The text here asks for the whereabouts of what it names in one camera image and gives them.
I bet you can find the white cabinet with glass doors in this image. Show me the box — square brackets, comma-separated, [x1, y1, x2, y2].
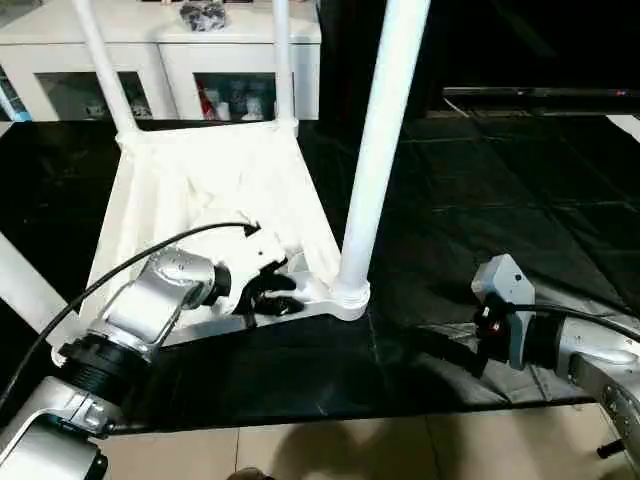
[0, 0, 322, 123]

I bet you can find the red bottle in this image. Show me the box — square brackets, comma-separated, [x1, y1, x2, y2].
[202, 86, 221, 121]

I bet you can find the teal plastic tube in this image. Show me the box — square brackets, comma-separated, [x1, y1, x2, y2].
[0, 70, 31, 122]

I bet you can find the white plastic table top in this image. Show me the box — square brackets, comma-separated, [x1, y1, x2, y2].
[60, 118, 372, 351]

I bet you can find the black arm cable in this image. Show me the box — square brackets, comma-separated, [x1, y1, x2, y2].
[520, 302, 640, 347]
[0, 221, 262, 403]

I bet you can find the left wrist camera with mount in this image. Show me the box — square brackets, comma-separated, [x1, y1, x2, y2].
[214, 230, 293, 303]

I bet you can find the white board strip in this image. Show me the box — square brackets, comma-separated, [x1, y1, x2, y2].
[605, 114, 640, 141]

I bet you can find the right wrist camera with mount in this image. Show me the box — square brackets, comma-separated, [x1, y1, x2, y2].
[470, 254, 537, 369]

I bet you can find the black flat bar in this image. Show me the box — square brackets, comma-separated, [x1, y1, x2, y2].
[444, 86, 640, 102]

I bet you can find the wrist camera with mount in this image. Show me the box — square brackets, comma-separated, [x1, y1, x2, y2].
[470, 254, 537, 369]
[214, 230, 293, 303]

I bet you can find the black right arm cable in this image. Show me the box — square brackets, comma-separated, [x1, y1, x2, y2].
[520, 302, 640, 347]

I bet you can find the black work mat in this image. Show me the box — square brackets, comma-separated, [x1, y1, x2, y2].
[0, 112, 640, 436]

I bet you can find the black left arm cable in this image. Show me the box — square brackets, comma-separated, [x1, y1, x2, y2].
[0, 221, 262, 403]

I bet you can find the white plastic table leg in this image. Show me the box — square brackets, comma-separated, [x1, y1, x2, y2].
[0, 232, 83, 339]
[71, 0, 142, 138]
[271, 0, 300, 131]
[332, 0, 432, 306]

